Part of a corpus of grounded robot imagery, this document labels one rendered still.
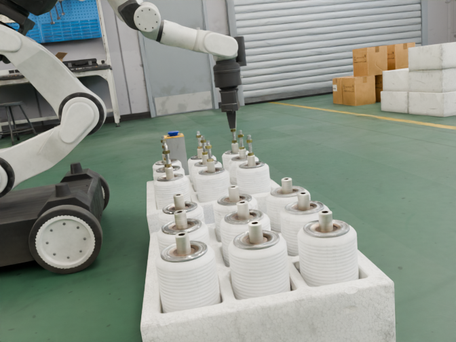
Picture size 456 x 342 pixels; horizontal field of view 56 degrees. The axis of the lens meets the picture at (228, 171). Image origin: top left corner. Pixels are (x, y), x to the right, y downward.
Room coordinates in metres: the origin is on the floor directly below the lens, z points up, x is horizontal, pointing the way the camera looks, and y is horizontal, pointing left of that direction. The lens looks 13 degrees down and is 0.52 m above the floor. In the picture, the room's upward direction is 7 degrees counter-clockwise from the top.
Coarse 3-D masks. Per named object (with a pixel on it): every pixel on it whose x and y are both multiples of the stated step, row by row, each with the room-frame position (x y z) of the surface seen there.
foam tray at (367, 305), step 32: (288, 256) 0.73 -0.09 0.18; (224, 288) 0.64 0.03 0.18; (320, 288) 0.60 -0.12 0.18; (352, 288) 0.59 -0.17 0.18; (384, 288) 0.59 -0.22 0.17; (160, 320) 0.56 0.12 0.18; (192, 320) 0.56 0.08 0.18; (224, 320) 0.57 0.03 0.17; (256, 320) 0.57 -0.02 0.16; (288, 320) 0.58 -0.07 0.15; (320, 320) 0.58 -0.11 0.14; (352, 320) 0.59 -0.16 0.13; (384, 320) 0.59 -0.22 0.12
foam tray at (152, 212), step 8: (152, 184) 1.41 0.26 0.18; (192, 184) 1.35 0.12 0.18; (272, 184) 1.23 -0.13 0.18; (152, 192) 1.30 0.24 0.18; (192, 192) 1.25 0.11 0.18; (152, 200) 1.21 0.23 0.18; (192, 200) 1.16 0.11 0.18; (256, 200) 1.12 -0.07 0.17; (264, 200) 1.13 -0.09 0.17; (152, 208) 1.13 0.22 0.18; (208, 208) 1.10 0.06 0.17; (264, 208) 1.13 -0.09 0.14; (152, 216) 1.08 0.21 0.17; (208, 216) 1.10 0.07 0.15; (152, 224) 1.08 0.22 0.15; (152, 232) 1.08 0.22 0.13
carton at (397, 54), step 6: (414, 42) 4.79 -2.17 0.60; (390, 48) 4.84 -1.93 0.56; (396, 48) 4.75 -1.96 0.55; (402, 48) 4.76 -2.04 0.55; (390, 54) 4.84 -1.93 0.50; (396, 54) 4.75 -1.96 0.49; (402, 54) 4.76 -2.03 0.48; (390, 60) 4.85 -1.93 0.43; (396, 60) 4.75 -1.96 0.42; (402, 60) 4.76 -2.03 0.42; (390, 66) 4.85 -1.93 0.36; (396, 66) 4.75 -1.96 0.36; (402, 66) 4.76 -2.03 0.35
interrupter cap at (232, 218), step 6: (252, 210) 0.79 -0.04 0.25; (258, 210) 0.79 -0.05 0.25; (228, 216) 0.77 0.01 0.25; (234, 216) 0.77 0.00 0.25; (252, 216) 0.77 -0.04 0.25; (258, 216) 0.76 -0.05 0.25; (228, 222) 0.74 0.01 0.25; (234, 222) 0.74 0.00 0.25; (240, 222) 0.73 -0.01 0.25; (246, 222) 0.73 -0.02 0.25
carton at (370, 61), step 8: (360, 48) 4.77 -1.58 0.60; (368, 48) 4.66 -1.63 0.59; (376, 48) 4.68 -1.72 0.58; (384, 48) 4.70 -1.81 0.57; (360, 56) 4.78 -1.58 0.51; (368, 56) 4.66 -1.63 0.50; (376, 56) 4.68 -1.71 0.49; (384, 56) 4.70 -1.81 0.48; (360, 64) 4.79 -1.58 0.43; (368, 64) 4.65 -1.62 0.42; (376, 64) 4.67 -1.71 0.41; (384, 64) 4.70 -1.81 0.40; (360, 72) 4.79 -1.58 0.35; (368, 72) 4.65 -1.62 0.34; (376, 72) 4.67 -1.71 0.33
